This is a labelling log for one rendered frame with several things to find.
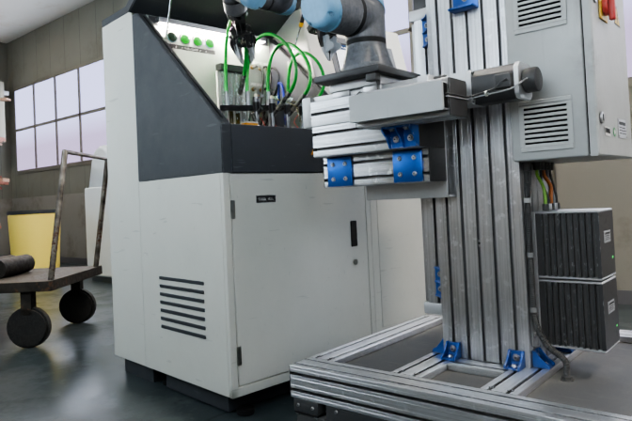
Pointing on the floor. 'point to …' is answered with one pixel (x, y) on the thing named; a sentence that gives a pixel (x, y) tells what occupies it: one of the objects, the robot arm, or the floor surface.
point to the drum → (33, 235)
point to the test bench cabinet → (199, 291)
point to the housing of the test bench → (124, 194)
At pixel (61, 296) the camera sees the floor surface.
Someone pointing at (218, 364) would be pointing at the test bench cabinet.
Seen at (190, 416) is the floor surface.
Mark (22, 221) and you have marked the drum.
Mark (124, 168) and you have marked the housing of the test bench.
